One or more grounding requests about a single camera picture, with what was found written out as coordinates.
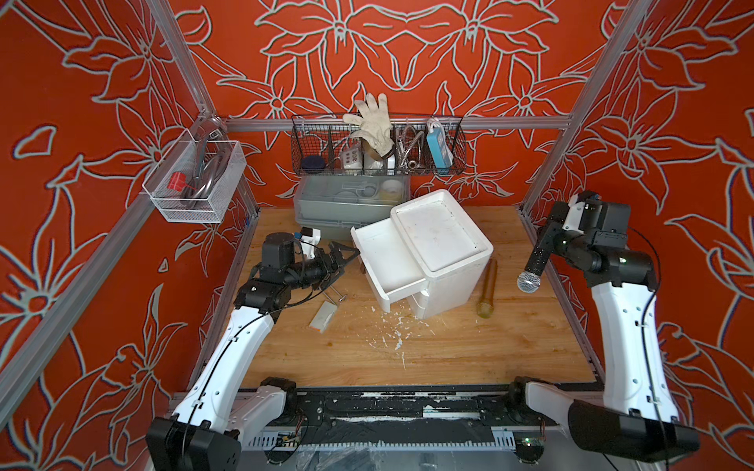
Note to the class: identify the black sparkly microphone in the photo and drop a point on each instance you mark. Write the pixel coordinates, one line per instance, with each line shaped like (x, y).
(530, 278)

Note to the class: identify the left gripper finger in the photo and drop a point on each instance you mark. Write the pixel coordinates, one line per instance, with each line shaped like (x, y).
(333, 276)
(342, 254)

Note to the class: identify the metal wire clip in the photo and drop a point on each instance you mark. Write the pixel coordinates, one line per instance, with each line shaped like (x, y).
(333, 295)

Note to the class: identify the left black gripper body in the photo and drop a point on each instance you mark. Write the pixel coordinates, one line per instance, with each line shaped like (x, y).
(306, 273)

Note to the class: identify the small white orange packet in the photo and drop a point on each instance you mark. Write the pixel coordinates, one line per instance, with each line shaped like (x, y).
(322, 319)

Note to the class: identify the white drawer cabinet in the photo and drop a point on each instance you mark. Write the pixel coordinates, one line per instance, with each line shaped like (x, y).
(448, 247)

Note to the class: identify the white power strip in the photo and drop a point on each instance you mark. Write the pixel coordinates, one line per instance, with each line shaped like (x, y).
(352, 158)

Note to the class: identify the dark blue round lid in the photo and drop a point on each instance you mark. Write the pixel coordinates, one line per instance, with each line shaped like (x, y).
(313, 165)

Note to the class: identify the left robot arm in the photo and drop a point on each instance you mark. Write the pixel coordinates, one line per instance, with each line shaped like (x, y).
(206, 431)

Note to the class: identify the white wire wall basket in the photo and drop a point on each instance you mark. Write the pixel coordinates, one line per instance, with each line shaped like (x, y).
(214, 169)

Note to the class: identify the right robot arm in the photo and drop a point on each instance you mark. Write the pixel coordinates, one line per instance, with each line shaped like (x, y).
(637, 419)

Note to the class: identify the black wire wall basket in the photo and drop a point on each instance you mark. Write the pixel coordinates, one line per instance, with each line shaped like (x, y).
(407, 145)

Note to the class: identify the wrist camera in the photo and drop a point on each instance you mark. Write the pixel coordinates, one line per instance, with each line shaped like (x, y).
(309, 240)
(574, 216)

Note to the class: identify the blue white box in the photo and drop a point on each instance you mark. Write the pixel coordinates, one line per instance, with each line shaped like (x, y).
(440, 152)

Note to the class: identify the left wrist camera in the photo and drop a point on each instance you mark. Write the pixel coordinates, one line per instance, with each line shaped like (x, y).
(309, 240)

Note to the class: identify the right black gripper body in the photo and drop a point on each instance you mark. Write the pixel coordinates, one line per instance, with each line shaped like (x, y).
(570, 241)

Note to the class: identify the grey plastic bin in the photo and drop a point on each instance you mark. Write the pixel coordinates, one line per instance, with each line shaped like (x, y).
(336, 204)

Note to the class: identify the red item in basket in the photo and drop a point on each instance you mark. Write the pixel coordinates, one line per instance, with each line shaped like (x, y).
(176, 183)

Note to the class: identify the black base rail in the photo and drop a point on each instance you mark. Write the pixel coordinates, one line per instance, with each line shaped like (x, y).
(411, 415)

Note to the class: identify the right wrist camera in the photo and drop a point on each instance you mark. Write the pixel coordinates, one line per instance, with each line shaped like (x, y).
(574, 216)

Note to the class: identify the white work glove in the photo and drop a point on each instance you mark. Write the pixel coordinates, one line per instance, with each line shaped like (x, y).
(372, 123)

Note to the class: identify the gold microphone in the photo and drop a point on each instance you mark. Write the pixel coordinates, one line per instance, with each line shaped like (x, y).
(485, 305)

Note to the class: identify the white top drawer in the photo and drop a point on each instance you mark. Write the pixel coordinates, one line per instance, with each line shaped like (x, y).
(391, 269)

